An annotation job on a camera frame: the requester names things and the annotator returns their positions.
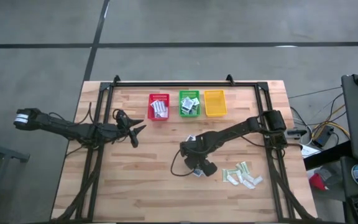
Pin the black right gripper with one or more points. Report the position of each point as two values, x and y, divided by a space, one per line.
196 152

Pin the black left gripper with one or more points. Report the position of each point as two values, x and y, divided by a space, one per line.
121 126

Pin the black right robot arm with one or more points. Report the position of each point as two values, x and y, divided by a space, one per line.
244 126

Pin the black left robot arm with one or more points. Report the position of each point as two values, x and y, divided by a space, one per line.
61 126

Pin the red plastic basket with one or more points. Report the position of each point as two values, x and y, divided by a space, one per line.
158 96

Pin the yellow plastic basket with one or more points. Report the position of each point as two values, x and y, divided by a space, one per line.
214 102

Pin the green plastic basket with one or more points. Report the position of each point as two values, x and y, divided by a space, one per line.
196 93

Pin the white paper sheet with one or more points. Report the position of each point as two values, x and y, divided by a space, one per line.
310 151

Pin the red bag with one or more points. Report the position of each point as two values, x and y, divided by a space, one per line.
317 182

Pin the black power adapter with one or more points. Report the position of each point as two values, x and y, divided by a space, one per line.
322 137

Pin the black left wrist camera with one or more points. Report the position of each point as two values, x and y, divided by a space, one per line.
134 140

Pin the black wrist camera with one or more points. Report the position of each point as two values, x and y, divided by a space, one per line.
134 140
210 168

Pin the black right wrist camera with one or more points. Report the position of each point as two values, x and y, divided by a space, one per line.
210 168

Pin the black metal table frame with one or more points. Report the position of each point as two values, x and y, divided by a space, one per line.
182 84

